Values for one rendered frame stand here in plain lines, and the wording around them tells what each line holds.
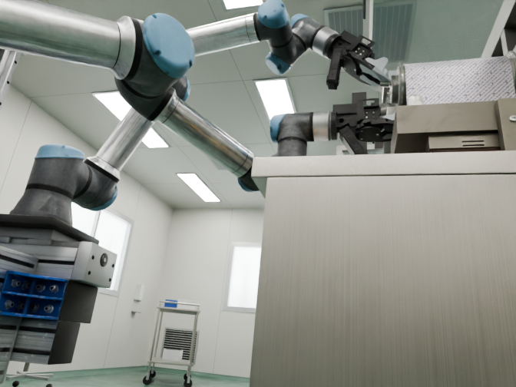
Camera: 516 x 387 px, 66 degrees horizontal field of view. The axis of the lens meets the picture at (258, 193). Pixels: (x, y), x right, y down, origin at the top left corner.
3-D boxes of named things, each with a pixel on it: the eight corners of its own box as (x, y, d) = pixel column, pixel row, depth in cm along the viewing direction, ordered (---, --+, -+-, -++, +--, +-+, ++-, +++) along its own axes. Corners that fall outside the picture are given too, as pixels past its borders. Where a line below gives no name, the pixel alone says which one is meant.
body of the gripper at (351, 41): (377, 42, 107) (342, 24, 112) (356, 64, 106) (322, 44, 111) (376, 61, 114) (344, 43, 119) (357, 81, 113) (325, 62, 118)
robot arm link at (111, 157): (46, 187, 115) (153, 45, 125) (81, 204, 129) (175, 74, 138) (71, 205, 110) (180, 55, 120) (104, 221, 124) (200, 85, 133)
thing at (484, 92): (409, 157, 92) (405, 90, 98) (524, 154, 86) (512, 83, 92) (409, 156, 91) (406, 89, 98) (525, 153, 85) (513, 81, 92)
